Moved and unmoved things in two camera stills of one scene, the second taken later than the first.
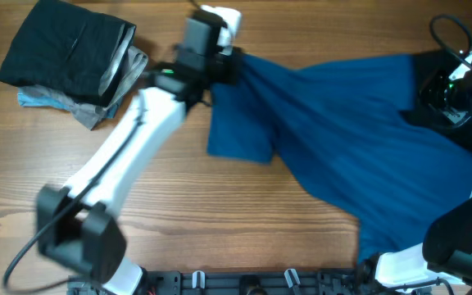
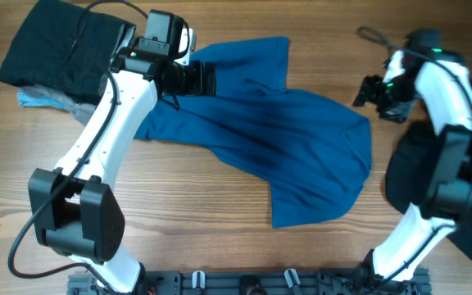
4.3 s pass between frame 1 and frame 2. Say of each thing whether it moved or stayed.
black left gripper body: moved
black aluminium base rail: stayed
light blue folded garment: stayed
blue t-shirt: moved
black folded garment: stayed
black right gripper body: moved
